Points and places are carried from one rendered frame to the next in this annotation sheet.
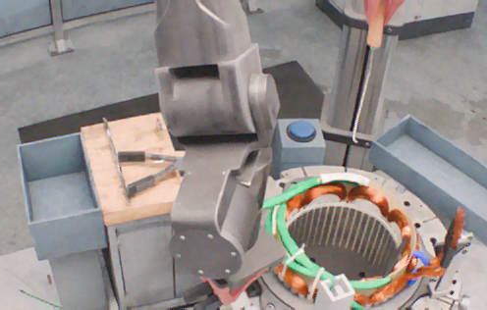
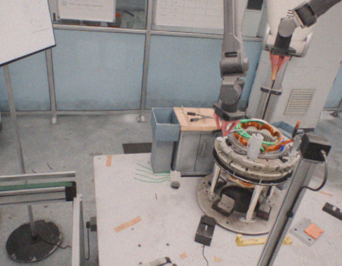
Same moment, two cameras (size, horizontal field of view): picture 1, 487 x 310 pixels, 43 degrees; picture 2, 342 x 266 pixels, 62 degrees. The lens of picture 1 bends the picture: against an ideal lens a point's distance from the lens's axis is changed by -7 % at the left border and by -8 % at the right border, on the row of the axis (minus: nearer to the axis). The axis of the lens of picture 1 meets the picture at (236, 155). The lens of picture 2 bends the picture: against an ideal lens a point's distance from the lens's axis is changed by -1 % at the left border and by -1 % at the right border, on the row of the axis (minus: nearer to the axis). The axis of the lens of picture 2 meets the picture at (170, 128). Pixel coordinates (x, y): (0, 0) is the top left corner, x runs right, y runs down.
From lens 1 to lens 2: 0.53 m
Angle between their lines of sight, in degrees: 16
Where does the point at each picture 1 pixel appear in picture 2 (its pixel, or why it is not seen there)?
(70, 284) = (160, 157)
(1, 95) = (116, 131)
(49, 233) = (162, 130)
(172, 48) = (226, 47)
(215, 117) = (234, 65)
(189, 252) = (224, 95)
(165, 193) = (200, 124)
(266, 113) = (246, 66)
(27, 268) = (140, 158)
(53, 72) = (138, 127)
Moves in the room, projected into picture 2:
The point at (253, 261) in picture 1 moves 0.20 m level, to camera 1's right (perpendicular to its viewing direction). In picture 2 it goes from (236, 114) to (298, 126)
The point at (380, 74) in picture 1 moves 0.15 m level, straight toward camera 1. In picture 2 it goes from (271, 110) to (266, 120)
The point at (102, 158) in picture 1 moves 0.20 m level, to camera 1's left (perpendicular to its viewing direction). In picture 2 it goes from (180, 114) to (139, 106)
